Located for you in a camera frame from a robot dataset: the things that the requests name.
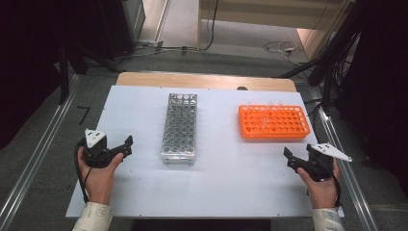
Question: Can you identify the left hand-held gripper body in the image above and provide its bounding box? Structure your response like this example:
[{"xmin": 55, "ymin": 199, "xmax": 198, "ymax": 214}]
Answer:
[{"xmin": 82, "ymin": 128, "xmax": 120, "ymax": 168}]

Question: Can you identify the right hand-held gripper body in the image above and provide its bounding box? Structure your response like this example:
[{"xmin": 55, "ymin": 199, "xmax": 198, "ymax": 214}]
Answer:
[{"xmin": 296, "ymin": 142, "xmax": 353, "ymax": 182}]

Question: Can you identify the orange test tube rack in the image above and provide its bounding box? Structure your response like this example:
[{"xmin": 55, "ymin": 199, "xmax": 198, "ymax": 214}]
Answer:
[{"xmin": 238, "ymin": 104, "xmax": 311, "ymax": 141}]

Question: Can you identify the metal test tube rack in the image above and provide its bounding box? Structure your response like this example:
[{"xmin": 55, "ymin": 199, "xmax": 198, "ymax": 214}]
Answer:
[{"xmin": 160, "ymin": 92, "xmax": 198, "ymax": 167}]

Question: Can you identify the person's right hand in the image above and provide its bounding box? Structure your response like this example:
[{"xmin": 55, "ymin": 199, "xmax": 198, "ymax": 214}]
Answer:
[{"xmin": 296, "ymin": 160, "xmax": 342, "ymax": 210}]

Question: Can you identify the person's left hand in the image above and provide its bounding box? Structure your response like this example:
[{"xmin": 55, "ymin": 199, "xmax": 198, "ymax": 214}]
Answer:
[{"xmin": 77, "ymin": 147, "xmax": 124, "ymax": 206}]

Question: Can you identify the white board sheet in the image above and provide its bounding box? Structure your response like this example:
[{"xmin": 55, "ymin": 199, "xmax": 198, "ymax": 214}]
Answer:
[{"xmin": 65, "ymin": 85, "xmax": 344, "ymax": 219}]

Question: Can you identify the black metal stand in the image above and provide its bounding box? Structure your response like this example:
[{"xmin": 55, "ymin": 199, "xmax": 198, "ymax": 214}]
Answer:
[{"xmin": 57, "ymin": 41, "xmax": 123, "ymax": 105}]

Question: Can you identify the wooden table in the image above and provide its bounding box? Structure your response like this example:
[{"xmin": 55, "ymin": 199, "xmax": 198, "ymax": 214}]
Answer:
[{"xmin": 115, "ymin": 71, "xmax": 297, "ymax": 93}]

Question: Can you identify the beige wooden furniture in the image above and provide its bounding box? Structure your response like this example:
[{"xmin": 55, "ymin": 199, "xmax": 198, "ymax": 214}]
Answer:
[{"xmin": 196, "ymin": 0, "xmax": 354, "ymax": 62}]

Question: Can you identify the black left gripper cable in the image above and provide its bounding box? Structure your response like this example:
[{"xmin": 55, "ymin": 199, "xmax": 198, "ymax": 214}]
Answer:
[{"xmin": 74, "ymin": 141, "xmax": 89, "ymax": 204}]

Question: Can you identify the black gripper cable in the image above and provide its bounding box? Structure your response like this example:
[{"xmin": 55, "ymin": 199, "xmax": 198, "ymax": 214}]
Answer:
[
  {"xmin": 74, "ymin": 141, "xmax": 89, "ymax": 204},
  {"xmin": 331, "ymin": 174, "xmax": 342, "ymax": 208}
]

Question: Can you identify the aluminium floor rail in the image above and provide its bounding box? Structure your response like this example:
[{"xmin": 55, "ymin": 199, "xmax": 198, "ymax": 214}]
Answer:
[
  {"xmin": 0, "ymin": 74, "xmax": 81, "ymax": 231},
  {"xmin": 309, "ymin": 86, "xmax": 379, "ymax": 231}
]

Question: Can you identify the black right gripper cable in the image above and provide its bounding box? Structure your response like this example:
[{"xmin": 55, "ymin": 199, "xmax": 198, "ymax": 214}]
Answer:
[{"xmin": 331, "ymin": 174, "xmax": 342, "ymax": 208}]

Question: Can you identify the black cable bundle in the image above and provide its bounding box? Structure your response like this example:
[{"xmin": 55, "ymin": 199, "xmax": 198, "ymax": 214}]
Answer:
[{"xmin": 278, "ymin": 32, "xmax": 362, "ymax": 112}]

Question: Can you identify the white floor cable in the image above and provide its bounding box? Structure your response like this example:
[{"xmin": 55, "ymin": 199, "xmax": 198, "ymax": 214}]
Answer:
[{"xmin": 263, "ymin": 40, "xmax": 300, "ymax": 65}]

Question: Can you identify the black floor cable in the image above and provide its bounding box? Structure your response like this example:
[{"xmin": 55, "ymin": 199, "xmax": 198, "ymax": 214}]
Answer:
[{"xmin": 160, "ymin": 0, "xmax": 220, "ymax": 53}]

